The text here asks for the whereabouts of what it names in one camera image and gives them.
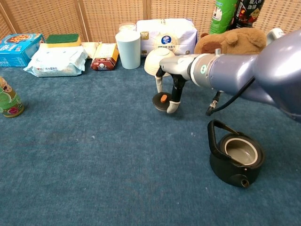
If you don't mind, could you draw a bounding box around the dark coffee bottle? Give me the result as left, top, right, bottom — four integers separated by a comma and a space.
229, 0, 263, 31

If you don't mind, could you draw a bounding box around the clear lidded jar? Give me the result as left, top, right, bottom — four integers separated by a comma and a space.
118, 22, 137, 32

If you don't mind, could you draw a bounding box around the blue carpet table cover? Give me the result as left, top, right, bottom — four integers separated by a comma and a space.
0, 57, 301, 226

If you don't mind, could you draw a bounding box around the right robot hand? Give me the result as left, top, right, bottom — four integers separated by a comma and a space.
155, 54, 198, 114

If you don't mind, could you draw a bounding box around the black lid orange knob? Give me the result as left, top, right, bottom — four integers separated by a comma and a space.
152, 92, 174, 113

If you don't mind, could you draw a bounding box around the wicker folding screen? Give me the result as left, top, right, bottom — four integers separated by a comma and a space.
0, 0, 301, 44

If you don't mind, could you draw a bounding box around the green and yellow sponge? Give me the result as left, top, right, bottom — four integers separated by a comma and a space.
45, 33, 81, 48

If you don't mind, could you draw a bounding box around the red and yellow snack box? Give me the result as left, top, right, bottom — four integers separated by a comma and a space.
90, 43, 119, 72

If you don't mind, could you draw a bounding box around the light blue cup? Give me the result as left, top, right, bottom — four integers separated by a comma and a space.
115, 30, 142, 70

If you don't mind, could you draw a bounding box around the light blue wet wipes pack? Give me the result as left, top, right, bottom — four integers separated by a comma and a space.
23, 43, 88, 78

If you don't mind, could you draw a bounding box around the white purple tissue pack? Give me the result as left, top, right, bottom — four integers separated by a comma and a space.
136, 18, 198, 57

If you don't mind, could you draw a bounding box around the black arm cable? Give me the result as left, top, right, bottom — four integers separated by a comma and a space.
206, 76, 256, 116

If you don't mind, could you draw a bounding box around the blue cookie box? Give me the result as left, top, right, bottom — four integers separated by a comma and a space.
0, 33, 46, 68

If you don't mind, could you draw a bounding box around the brown capybara plush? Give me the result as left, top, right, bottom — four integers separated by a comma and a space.
194, 27, 267, 56

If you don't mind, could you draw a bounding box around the green drink bottle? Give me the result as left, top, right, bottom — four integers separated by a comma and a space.
208, 0, 239, 35

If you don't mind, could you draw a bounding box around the white handheld appliance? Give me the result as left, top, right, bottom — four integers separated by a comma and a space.
266, 28, 286, 45

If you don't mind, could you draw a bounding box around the black teapot with handle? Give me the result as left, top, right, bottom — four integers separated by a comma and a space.
207, 119, 266, 188

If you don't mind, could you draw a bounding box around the white crumpled bag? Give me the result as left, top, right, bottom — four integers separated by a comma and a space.
81, 41, 103, 59

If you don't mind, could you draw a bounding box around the cream upturned bowl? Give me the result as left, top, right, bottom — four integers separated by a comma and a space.
143, 48, 176, 77

